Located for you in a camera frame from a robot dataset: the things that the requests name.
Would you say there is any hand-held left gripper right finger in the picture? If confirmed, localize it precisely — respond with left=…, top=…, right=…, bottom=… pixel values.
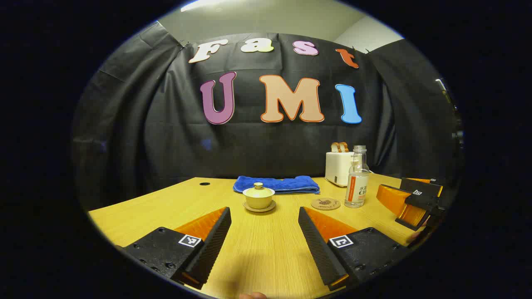
left=298, top=206, right=410, bottom=291

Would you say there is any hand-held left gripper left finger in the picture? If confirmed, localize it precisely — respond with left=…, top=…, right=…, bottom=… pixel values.
left=124, top=206, right=232, bottom=290

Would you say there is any clear water bottle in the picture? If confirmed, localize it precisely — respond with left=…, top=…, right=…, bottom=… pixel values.
left=344, top=145, right=370, bottom=208

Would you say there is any round cork coaster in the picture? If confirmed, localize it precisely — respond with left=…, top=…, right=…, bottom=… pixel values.
left=311, top=198, right=341, bottom=211

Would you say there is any cream teacup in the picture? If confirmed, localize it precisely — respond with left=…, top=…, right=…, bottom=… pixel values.
left=244, top=194, right=275, bottom=209

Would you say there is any cream teacup lid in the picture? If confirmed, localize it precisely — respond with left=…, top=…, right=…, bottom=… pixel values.
left=243, top=182, right=276, bottom=198

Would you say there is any cream saucer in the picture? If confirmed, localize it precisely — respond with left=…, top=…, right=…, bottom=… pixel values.
left=243, top=201, right=276, bottom=213

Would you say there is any white toaster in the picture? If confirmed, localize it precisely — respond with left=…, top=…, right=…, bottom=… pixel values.
left=325, top=152, right=356, bottom=187

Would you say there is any blue towel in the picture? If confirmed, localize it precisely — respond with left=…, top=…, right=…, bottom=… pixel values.
left=233, top=175, right=320, bottom=195

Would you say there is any dark metal stand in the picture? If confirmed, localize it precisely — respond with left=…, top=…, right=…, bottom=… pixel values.
left=434, top=78, right=464, bottom=152

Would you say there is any black backdrop cloth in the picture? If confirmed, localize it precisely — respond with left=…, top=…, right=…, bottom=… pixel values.
left=73, top=23, right=462, bottom=212

